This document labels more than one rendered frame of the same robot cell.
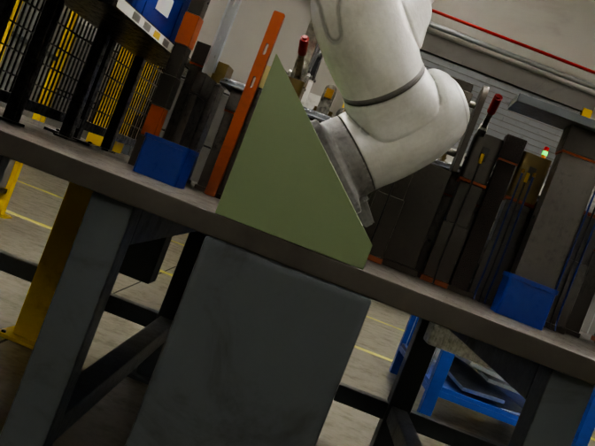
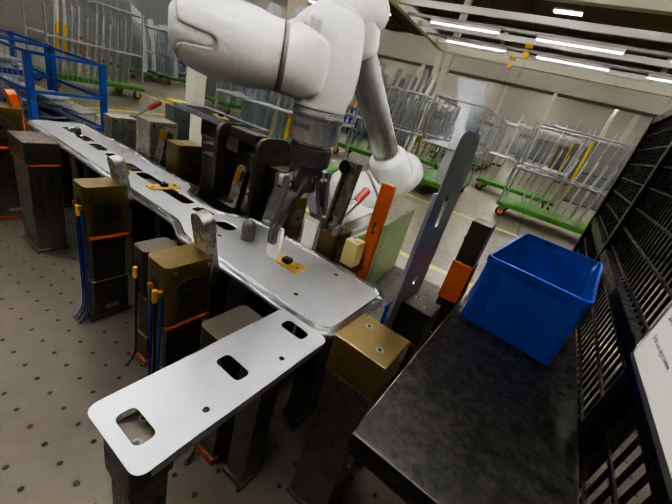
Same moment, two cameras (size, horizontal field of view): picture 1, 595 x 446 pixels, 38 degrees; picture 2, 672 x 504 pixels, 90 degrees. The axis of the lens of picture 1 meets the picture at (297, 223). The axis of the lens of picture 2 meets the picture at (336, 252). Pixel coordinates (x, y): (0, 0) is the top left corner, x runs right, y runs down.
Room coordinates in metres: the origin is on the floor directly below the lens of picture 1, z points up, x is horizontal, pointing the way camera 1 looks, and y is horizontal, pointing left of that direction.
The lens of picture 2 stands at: (2.87, 0.46, 1.34)
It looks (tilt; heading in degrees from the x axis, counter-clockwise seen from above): 25 degrees down; 204
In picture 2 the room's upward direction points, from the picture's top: 16 degrees clockwise
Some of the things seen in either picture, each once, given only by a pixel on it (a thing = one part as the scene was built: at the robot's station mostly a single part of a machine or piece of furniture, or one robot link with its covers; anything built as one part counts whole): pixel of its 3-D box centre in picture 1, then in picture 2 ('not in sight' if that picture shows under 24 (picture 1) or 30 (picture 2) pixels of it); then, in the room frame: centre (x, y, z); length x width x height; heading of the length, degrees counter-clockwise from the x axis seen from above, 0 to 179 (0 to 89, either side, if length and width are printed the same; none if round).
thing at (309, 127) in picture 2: not in sight; (315, 127); (2.34, 0.12, 1.28); 0.09 x 0.09 x 0.06
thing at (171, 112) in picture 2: not in sight; (175, 160); (1.91, -0.80, 0.92); 0.08 x 0.08 x 0.44; 85
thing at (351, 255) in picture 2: (244, 133); (336, 306); (2.22, 0.21, 0.88); 0.04 x 0.04 x 0.37; 85
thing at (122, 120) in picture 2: not in sight; (125, 162); (2.06, -0.91, 0.88); 0.12 x 0.07 x 0.36; 175
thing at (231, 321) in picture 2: not in sight; (220, 391); (2.55, 0.17, 0.84); 0.12 x 0.07 x 0.28; 175
